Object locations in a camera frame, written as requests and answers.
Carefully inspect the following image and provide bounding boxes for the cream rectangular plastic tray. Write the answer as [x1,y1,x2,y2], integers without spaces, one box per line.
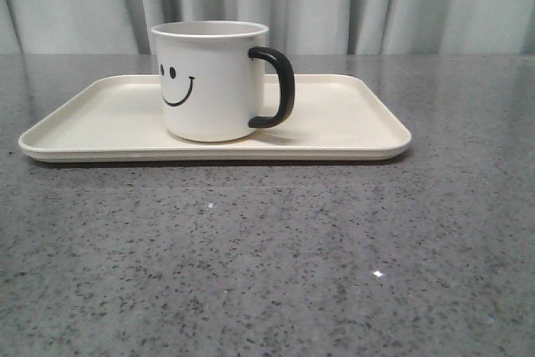
[18,74,412,163]

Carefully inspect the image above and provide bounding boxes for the pale grey-green curtain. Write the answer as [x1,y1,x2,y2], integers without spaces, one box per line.
[1,0,534,55]

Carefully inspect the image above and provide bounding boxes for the white smiley mug black handle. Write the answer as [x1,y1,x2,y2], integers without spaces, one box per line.
[151,21,295,142]

